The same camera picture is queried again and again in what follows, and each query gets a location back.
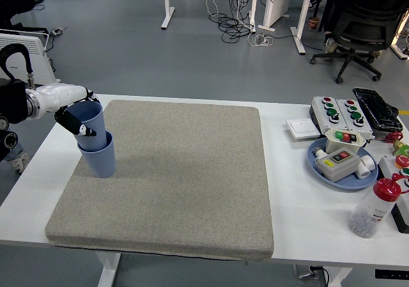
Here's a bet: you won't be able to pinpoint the red brass valve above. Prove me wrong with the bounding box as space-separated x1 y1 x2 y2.
385 131 404 155

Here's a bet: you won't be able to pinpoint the white four-button control box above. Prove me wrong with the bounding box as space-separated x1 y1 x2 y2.
311 95 348 131
334 98 374 139

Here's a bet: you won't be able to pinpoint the clear bottle red cap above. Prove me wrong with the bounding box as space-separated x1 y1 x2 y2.
348 173 409 238

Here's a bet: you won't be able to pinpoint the white box red mushroom button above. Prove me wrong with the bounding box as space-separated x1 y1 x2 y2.
378 154 409 233

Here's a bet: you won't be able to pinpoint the black table control panel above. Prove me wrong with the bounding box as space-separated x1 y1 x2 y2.
374 269 409 279

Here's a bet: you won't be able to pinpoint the black plastic tray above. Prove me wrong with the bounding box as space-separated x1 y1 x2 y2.
352 87 404 131

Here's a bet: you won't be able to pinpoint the grey-brown mat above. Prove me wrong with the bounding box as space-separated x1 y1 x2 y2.
44 100 275 262

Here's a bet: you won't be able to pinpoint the grey switch box red button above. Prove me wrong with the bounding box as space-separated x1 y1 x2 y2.
315 148 360 182

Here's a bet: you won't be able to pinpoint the person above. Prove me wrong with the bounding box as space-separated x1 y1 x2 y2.
321 0 352 54
8 139 31 173

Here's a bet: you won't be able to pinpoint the blue ribbed cup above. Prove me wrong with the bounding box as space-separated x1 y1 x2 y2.
65 101 107 151
77 130 116 179

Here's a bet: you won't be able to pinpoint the white pipe fitting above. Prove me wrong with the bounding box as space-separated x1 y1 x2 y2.
356 154 375 179

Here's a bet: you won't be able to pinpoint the white wall switch panel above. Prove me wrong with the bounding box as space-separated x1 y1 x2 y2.
285 117 321 141

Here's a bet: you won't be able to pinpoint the white switch box green red buttons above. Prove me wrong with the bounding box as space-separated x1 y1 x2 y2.
325 128 367 155

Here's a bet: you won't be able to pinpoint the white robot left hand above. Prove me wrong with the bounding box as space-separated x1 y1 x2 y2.
38 84 102 137

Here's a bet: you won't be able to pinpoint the blue plate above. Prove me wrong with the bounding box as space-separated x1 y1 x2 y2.
307 137 379 190

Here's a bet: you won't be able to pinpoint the white panel heater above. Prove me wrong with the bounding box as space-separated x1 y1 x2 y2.
0 29 61 86
258 0 295 32

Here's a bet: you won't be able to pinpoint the black cable bundle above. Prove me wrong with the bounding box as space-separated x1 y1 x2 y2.
218 0 256 43

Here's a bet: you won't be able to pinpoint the white table leg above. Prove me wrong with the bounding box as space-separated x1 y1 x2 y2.
330 266 354 287
96 251 121 287

